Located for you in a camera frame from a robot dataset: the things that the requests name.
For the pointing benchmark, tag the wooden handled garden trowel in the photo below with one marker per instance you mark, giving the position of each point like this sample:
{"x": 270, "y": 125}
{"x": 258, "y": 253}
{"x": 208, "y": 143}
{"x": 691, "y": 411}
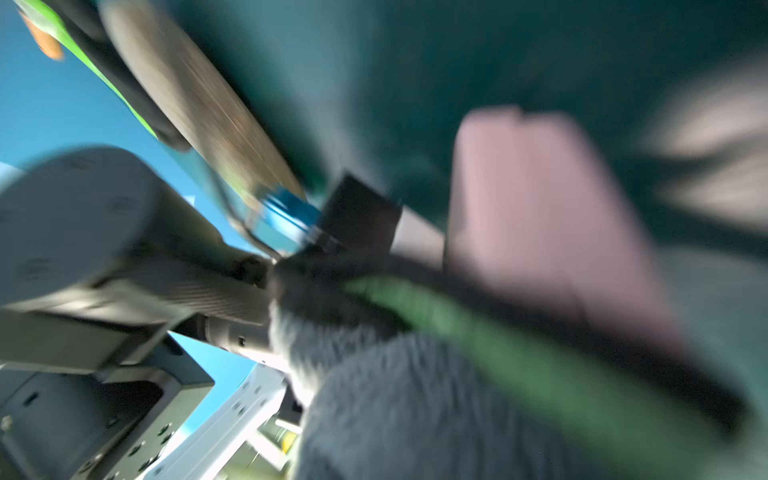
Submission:
{"x": 47, "y": 43}

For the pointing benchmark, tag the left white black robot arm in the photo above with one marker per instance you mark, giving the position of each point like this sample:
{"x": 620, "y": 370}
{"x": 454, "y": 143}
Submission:
{"x": 134, "y": 339}

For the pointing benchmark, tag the beige cork eyeglass case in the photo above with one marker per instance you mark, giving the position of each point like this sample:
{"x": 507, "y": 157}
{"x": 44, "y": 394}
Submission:
{"x": 197, "y": 100}

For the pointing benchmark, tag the grey green microfibre cloth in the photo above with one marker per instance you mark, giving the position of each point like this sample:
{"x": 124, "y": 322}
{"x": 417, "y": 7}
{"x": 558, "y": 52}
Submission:
{"x": 407, "y": 372}

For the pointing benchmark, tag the pink eyeglass case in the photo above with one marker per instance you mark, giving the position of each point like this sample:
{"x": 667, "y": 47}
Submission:
{"x": 534, "y": 212}

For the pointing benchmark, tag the green black work glove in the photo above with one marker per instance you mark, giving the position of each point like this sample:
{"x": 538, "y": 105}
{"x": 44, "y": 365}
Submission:
{"x": 79, "y": 29}

